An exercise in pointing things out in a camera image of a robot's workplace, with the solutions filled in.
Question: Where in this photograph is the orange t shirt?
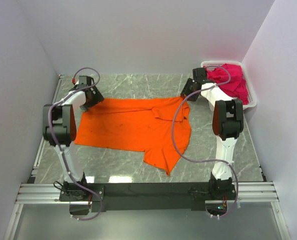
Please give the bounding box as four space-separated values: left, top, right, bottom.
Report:
74 96 192 175

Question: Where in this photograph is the pink t shirt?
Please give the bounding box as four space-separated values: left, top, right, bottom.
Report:
206 63 249 105

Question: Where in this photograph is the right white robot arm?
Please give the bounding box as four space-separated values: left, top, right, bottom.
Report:
181 67 244 200

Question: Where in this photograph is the white laundry basket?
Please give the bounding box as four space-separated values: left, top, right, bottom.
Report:
201 60 257 109

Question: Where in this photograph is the black base beam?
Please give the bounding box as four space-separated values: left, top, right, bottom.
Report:
59 181 214 213

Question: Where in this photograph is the aluminium frame rail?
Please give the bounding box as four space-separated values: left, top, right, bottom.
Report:
4 137 290 240

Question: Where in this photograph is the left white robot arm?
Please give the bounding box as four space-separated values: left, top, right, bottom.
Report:
42 75 104 201

